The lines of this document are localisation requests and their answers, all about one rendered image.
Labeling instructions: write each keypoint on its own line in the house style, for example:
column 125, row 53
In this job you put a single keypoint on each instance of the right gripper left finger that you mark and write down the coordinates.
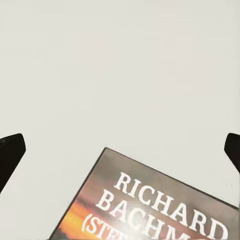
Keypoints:
column 12, row 150

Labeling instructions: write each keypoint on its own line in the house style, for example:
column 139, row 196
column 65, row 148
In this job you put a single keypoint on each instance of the bed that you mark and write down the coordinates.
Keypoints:
column 155, row 80

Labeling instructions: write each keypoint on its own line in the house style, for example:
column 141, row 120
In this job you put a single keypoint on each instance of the hardback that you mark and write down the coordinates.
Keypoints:
column 124, row 199

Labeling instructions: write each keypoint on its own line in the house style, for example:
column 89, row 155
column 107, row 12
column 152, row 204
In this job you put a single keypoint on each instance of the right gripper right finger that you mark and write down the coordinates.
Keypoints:
column 232, row 149

